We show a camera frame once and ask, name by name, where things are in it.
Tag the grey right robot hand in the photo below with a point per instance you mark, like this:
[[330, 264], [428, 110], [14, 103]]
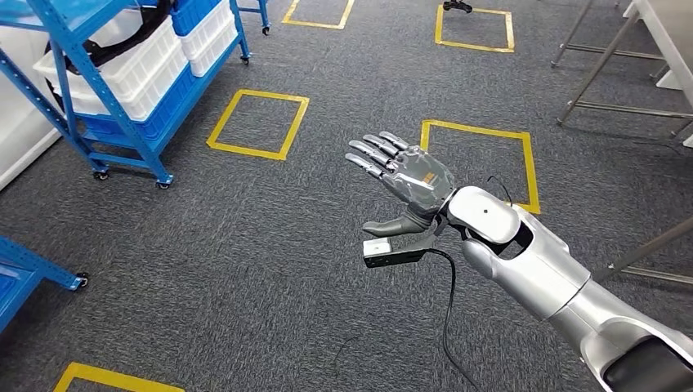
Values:
[[422, 178]]

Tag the stainless steel workbench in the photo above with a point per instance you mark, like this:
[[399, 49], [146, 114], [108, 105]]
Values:
[[590, 67], [571, 33]]

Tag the black part in crate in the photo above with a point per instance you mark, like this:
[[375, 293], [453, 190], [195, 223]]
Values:
[[116, 46]]

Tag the blue metal shelf rack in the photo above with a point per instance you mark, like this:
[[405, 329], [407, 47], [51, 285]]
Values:
[[43, 266]]

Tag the small black floor object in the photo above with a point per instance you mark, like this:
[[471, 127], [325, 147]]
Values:
[[457, 5]]

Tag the blue plastic crate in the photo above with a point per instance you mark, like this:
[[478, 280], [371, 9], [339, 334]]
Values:
[[189, 13], [157, 116]]

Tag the yellow floor tape square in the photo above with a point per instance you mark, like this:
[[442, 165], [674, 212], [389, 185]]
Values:
[[108, 375]]

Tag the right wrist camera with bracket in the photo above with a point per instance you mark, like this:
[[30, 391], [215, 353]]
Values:
[[376, 248]]

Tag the blue metal cart frame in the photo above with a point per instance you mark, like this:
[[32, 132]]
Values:
[[107, 97], [263, 13]]

